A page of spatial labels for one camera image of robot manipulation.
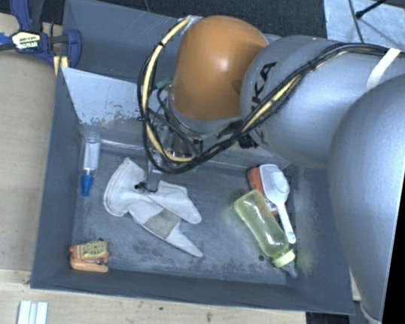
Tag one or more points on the white cloth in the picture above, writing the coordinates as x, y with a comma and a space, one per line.
126, 198

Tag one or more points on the clear bottle with blue cap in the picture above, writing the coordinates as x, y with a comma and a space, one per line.
90, 155

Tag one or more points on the grey metal bin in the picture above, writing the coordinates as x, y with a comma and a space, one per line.
221, 236

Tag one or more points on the orange packet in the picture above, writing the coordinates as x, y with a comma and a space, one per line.
254, 179

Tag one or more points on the orange and green toy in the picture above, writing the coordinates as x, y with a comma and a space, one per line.
90, 256

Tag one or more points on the yellow clear plastic bottle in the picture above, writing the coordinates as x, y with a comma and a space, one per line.
264, 226

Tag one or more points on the white plastic scoop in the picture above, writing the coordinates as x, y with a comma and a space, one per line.
277, 184

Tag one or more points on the brown flat board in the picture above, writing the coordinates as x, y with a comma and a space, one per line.
7, 164

